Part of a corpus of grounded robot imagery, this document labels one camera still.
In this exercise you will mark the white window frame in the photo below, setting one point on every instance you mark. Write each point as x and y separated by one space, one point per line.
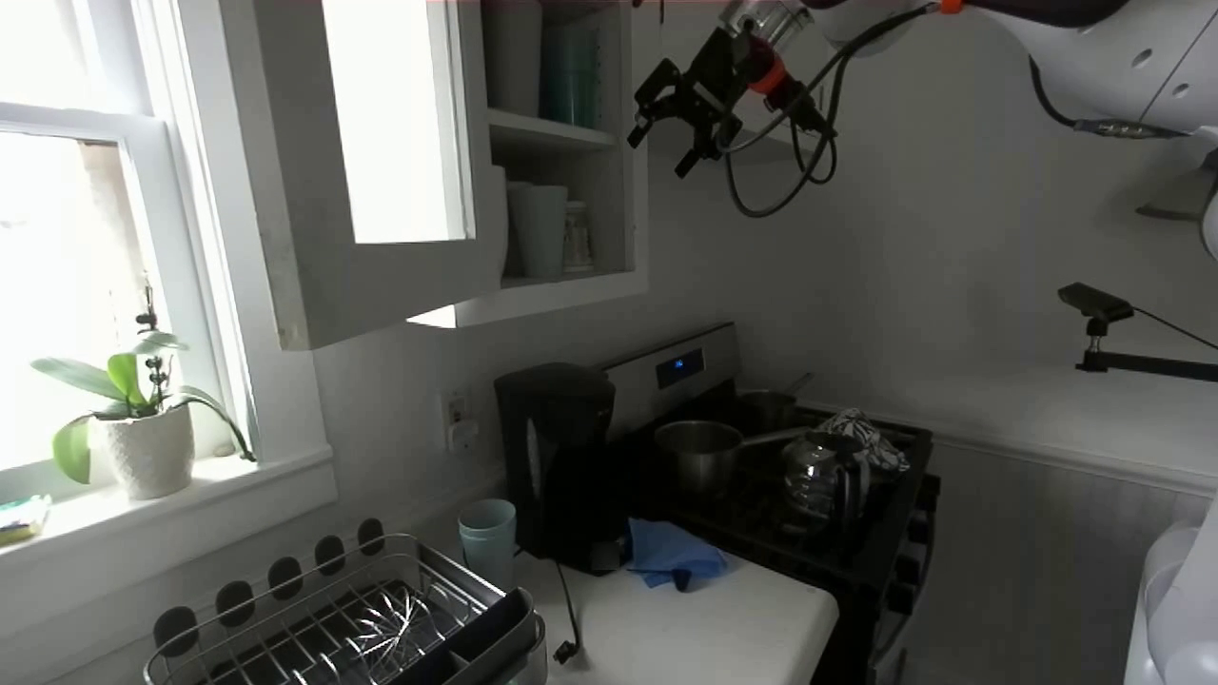
124 198

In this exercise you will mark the white wall cabinet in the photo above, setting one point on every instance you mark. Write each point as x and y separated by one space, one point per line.
592 161

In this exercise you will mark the blue cloth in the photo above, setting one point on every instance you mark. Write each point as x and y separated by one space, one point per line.
668 552

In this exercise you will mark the patterned kitchen towel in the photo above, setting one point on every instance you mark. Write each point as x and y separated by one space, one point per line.
875 443

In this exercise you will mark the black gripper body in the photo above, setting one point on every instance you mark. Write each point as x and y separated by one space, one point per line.
743 57

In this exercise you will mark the teal cups upper shelf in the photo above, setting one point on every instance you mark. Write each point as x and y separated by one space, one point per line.
574 71

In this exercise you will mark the open white cabinet door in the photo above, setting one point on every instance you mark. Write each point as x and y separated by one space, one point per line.
366 158

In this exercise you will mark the metal dish drying rack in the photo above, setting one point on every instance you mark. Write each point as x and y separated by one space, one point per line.
352 612

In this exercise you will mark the steel saucepan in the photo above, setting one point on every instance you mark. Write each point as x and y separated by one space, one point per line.
772 409
702 451

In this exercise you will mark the stainless black stove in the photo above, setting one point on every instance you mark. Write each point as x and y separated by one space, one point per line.
875 566

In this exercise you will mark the potted orchid plant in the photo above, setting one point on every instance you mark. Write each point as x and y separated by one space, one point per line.
143 423

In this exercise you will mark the steel saucepan back left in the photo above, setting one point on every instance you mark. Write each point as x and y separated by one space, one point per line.
702 451

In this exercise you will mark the light blue plastic cup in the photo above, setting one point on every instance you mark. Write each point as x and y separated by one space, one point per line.
537 225

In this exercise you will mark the glass coffee carafe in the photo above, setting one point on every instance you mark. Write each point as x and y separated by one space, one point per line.
824 476

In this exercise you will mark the black coffee maker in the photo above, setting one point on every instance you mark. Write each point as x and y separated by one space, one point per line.
557 468

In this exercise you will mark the wall power outlet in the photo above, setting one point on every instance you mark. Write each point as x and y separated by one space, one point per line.
460 423

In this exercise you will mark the patterned glass in cabinet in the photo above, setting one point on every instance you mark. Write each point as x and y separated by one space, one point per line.
578 240

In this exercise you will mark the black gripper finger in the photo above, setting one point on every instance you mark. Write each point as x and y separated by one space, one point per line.
655 102
711 142

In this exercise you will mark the steel saucepan back right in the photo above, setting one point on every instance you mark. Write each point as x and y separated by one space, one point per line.
772 409

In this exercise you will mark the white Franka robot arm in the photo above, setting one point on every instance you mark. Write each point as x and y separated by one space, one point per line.
1130 71

